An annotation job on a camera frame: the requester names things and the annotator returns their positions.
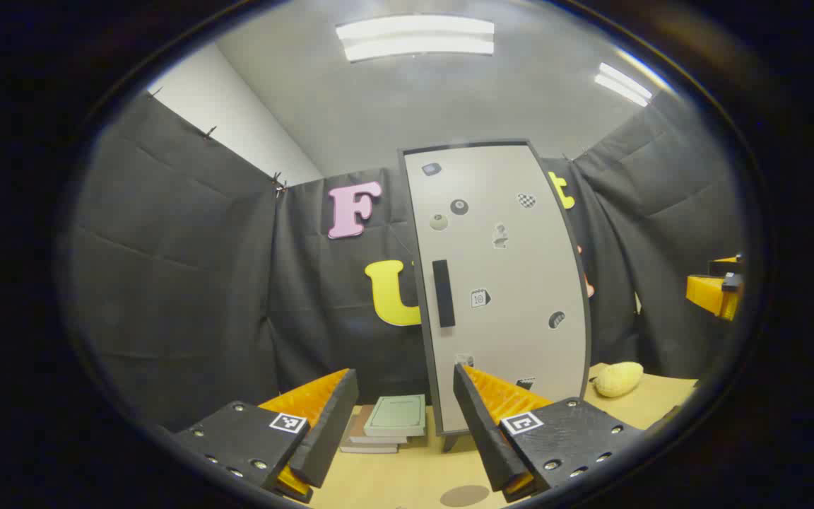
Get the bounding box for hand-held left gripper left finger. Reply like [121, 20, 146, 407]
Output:
[172, 368, 360, 504]

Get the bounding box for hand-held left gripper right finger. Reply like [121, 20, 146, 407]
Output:
[453, 363, 646, 504]

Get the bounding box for dark grey cabinet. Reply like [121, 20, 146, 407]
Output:
[400, 139, 591, 453]

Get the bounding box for black door handle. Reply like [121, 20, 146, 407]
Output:
[432, 259, 456, 328]

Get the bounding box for grey book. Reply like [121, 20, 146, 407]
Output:
[340, 424, 399, 454]

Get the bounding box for green book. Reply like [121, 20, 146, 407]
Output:
[363, 394, 427, 438]

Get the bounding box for pale yellow lumpy sponge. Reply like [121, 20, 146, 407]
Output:
[594, 361, 644, 398]

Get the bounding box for black backdrop cloth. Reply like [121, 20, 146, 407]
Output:
[71, 92, 743, 432]

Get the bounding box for large ceiling light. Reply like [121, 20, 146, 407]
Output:
[336, 16, 495, 63]

